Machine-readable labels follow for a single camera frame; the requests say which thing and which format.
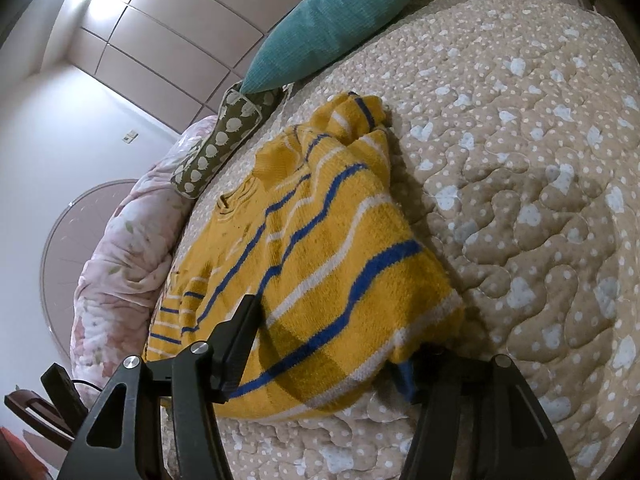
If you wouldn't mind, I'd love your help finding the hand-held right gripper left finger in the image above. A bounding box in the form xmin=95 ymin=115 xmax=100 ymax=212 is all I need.
xmin=57 ymin=294 xmax=262 ymax=480

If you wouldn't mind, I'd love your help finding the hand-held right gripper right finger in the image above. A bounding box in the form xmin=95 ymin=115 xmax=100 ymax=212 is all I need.
xmin=399 ymin=342 xmax=568 ymax=480

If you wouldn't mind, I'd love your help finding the black device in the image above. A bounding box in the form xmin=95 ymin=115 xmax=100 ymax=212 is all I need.
xmin=40 ymin=364 xmax=108 ymax=438

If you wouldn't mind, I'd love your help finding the brown wooden chair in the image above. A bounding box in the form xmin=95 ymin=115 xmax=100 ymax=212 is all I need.
xmin=4 ymin=389 xmax=76 ymax=453

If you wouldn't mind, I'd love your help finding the round grey frame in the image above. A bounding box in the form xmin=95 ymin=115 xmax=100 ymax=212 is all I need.
xmin=39 ymin=179 xmax=148 ymax=361

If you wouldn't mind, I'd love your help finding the white panelled wardrobe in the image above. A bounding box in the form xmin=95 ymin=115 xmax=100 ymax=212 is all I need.
xmin=67 ymin=0 xmax=361 ymax=136

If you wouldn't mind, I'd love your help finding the beige quilted bedspread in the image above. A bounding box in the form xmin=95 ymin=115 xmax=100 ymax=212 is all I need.
xmin=160 ymin=0 xmax=640 ymax=480

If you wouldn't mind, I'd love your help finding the teal pillow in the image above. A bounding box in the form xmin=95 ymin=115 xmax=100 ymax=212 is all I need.
xmin=240 ymin=0 xmax=428 ymax=95

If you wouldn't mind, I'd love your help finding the olive spotted pillow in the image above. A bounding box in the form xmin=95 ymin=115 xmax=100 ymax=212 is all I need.
xmin=170 ymin=85 xmax=286 ymax=200

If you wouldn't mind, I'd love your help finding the yellow striped knit sweater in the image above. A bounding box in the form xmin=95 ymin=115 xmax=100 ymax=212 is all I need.
xmin=142 ymin=91 xmax=466 ymax=423

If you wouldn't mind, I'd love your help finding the pink floral comforter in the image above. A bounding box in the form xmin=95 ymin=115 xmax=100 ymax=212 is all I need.
xmin=70 ymin=114 xmax=221 ymax=386

